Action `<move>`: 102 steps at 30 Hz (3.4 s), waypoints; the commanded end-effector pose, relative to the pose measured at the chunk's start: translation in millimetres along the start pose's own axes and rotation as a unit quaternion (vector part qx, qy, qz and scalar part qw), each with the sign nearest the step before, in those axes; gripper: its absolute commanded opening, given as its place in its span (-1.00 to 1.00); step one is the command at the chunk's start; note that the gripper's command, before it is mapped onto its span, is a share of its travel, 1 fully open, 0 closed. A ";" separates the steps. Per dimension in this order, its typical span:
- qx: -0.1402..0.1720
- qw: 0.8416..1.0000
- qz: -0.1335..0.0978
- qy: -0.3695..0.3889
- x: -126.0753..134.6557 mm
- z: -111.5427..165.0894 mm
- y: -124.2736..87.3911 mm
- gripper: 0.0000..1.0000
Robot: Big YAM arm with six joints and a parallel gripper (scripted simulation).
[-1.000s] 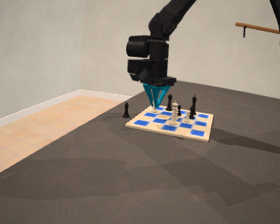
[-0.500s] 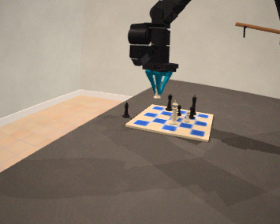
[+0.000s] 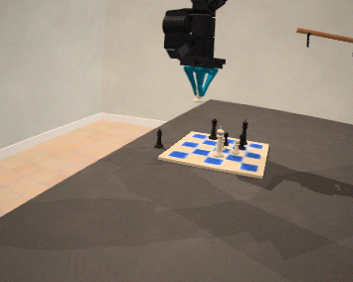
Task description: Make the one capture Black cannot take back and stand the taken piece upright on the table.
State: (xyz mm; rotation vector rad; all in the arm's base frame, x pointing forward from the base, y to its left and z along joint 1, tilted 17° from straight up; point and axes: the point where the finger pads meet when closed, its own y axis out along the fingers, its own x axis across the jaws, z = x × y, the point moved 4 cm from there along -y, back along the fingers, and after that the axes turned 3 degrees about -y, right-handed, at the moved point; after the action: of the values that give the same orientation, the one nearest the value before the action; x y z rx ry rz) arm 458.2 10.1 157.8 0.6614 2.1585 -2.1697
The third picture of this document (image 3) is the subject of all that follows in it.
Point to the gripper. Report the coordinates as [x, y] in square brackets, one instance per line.
[200, 66]

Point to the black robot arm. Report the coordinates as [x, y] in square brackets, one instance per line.
[177, 25]

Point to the blue and cream chessboard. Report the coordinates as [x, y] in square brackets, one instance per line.
[196, 150]

